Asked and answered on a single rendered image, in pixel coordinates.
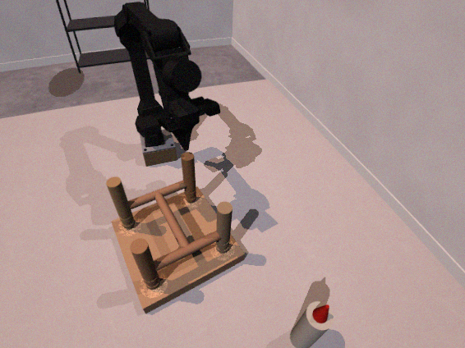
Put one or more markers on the brown wooden stool seat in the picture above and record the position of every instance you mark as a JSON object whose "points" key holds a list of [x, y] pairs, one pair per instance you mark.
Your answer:
{"points": [[197, 219]]}

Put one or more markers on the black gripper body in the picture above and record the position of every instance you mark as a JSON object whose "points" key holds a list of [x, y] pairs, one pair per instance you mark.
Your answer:
{"points": [[150, 125]]}

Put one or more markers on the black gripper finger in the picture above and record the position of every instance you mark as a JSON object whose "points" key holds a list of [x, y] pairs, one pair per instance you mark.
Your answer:
{"points": [[179, 136], [187, 134]]}

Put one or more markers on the grey cylinder with red cone tip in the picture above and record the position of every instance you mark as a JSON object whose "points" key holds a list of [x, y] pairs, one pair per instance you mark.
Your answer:
{"points": [[315, 321]]}

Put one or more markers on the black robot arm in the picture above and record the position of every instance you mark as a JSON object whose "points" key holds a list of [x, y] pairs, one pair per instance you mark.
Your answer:
{"points": [[172, 65]]}

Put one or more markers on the brown wooden stool legs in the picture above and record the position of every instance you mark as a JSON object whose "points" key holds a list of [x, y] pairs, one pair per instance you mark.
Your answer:
{"points": [[140, 248]]}

